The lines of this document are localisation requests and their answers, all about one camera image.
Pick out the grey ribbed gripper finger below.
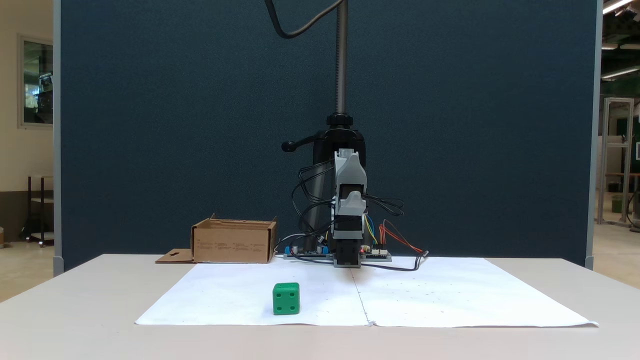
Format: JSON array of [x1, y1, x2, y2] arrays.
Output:
[[336, 191, 367, 217]]

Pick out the green die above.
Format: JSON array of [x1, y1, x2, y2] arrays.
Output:
[[272, 282, 301, 316]]

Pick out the motor controller circuit board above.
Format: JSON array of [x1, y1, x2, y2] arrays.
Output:
[[361, 244, 393, 262]]

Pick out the blue power circuit board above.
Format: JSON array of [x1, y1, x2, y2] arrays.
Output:
[[283, 243, 335, 261]]

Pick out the brown cardboard box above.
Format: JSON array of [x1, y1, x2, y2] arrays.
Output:
[[155, 213, 279, 265]]

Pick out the white paper sheet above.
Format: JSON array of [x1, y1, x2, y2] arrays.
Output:
[[352, 257, 600, 328], [135, 261, 371, 327]]

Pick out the dark blue partition panel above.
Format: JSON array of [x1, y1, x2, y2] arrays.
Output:
[[53, 0, 602, 271]]

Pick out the black metal cart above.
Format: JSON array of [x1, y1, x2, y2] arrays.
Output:
[[20, 175, 55, 247]]

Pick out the yellow blue green wires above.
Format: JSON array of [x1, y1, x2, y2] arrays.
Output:
[[364, 214, 379, 246]]

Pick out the thin black servo wires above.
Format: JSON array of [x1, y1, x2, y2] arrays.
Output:
[[291, 162, 405, 247]]

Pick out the orange wires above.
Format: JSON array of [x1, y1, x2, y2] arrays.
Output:
[[378, 220, 426, 254]]

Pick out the black cable with connector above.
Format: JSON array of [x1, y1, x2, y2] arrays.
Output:
[[360, 250, 430, 272]]

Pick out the black camera tripod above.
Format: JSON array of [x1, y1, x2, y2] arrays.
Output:
[[281, 0, 371, 253]]

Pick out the thick black camera cable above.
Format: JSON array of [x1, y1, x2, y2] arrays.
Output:
[[264, 0, 346, 40]]

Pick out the grey metal frame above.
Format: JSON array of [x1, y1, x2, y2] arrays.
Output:
[[597, 97, 636, 226]]

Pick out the framed wall window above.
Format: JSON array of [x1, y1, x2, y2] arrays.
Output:
[[18, 34, 54, 130]]

